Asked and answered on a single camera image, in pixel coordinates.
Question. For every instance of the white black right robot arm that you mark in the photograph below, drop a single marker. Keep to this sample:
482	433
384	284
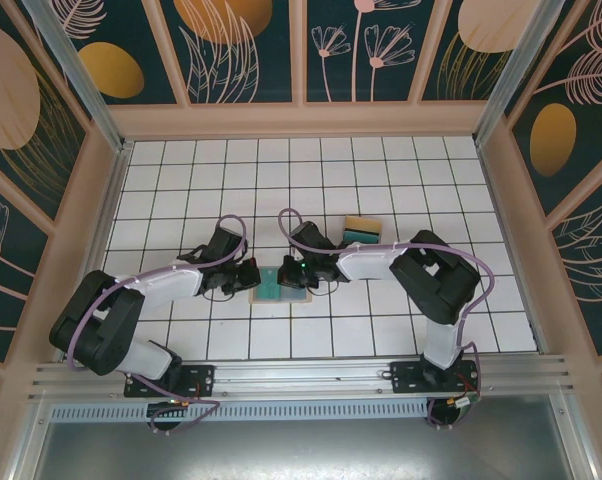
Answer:
371	265

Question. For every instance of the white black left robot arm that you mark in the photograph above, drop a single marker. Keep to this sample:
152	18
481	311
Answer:
166	286

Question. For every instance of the teal credit card stack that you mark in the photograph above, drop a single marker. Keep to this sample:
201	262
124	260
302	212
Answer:
362	236

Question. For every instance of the yellow credit card stack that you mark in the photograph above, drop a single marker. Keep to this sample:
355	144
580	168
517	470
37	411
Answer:
362	222

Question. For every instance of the stack of coloured blocks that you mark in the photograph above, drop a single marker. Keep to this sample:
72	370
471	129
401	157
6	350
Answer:
382	231

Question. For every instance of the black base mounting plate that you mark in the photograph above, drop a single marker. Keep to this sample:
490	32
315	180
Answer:
403	375
203	377

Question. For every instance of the grey metal sheet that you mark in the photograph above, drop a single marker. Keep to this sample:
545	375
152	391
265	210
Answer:
301	450

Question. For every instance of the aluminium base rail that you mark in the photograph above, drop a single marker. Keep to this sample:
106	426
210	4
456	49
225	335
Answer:
306	375

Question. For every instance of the aluminium frame post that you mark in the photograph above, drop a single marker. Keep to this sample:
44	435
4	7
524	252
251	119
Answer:
76	75
521	70

